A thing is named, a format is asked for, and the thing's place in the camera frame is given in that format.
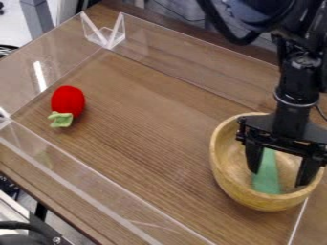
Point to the light wooden bowl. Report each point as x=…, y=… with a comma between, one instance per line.
x=234, y=177

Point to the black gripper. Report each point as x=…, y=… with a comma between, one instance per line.
x=289, y=132

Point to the green stick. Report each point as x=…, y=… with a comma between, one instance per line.
x=266, y=181

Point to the red plush strawberry toy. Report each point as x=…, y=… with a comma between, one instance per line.
x=67, y=106

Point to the clear acrylic tray enclosure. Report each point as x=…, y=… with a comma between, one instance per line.
x=126, y=174

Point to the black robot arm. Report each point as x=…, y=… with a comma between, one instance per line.
x=297, y=23

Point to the black clamp with cable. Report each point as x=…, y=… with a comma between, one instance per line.
x=30, y=232

